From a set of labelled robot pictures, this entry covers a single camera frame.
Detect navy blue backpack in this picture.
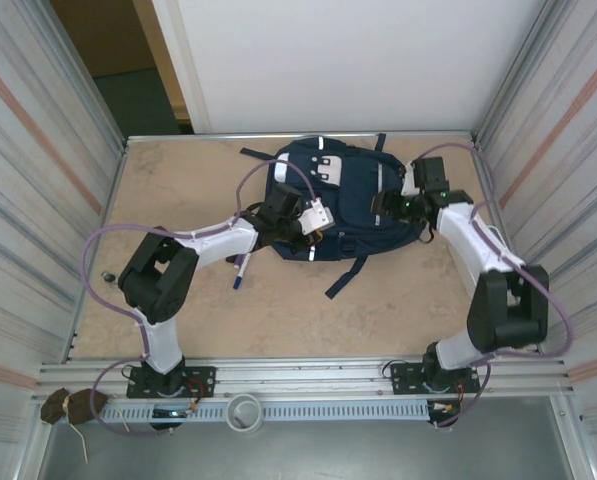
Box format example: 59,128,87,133
239,132,433,301

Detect white blue marker pen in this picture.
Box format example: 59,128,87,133
231,252,254,291

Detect brown cloth bundle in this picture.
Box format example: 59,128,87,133
40,387,110,426

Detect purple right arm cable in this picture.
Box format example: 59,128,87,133
412,141,575,430

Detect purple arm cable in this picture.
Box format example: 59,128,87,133
79,157,325,437
412,141,575,430

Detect aluminium rail beam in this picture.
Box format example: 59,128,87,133
36,355,577,402

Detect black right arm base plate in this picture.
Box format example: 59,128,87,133
390,360,482,396

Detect slotted grey cable duct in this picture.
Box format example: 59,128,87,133
97,399,432,424

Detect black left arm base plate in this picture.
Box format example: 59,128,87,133
125,364,217,400

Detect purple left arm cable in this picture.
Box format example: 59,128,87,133
79,157,325,437

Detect white door frame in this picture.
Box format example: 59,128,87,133
150,0,213,135

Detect white round plastic ring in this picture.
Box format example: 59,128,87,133
226,393,265,432

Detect thin beige string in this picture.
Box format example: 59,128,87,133
67,422,90,464

